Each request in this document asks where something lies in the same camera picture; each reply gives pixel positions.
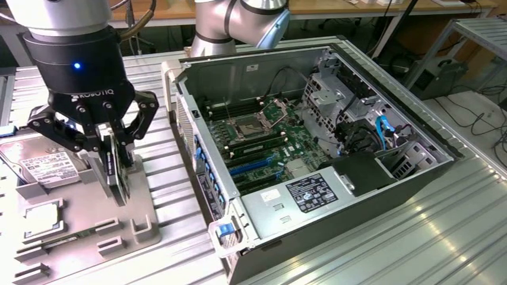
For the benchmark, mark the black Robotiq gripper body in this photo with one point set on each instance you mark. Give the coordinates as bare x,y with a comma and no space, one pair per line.
79,68

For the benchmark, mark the black graphics card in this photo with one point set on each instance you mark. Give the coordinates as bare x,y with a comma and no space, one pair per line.
116,184

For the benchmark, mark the hard disk with blue carrier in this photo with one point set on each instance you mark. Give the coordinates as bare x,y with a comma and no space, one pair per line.
43,169

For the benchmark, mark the thin socket locking lever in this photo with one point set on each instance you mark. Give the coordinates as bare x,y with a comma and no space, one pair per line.
227,112

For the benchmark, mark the CPU socket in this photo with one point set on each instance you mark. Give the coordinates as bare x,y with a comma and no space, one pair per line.
249,129

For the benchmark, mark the grey parts rack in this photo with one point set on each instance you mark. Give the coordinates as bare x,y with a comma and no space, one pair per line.
79,213

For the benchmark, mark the silver CPU chip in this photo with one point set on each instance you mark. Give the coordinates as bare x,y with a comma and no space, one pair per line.
41,218

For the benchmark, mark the installed black RAM stick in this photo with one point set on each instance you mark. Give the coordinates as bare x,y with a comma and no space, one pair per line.
257,148

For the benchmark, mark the blue expansion slot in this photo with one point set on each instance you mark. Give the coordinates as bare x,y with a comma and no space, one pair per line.
249,167

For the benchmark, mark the open socket cover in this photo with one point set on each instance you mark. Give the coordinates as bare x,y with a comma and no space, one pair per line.
276,111

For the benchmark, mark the green RAM stick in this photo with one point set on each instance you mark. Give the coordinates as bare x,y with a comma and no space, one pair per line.
67,239

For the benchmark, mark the green motherboard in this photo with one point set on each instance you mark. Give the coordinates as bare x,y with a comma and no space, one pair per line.
295,139

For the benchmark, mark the silver chipset heatsink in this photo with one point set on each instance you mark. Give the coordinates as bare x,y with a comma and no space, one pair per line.
299,167

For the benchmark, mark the blue case latch tab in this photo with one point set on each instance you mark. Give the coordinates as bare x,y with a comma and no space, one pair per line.
224,230

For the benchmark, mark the perforated metal disk bay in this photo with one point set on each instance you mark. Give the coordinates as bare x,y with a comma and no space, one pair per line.
320,98

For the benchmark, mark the grey power supply unit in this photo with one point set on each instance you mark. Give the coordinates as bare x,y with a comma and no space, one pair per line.
276,213

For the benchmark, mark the black fan shroud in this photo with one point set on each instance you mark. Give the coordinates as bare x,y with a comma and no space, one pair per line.
364,175

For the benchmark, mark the open black PC case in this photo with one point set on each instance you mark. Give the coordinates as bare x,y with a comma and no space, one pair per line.
316,237

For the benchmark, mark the black device on floor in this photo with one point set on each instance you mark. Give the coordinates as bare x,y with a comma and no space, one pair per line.
439,80

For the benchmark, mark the metal slat shelf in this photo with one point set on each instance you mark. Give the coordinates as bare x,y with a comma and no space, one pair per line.
483,32

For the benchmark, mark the wooden desk with white frame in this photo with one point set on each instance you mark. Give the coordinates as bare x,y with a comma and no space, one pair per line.
356,9

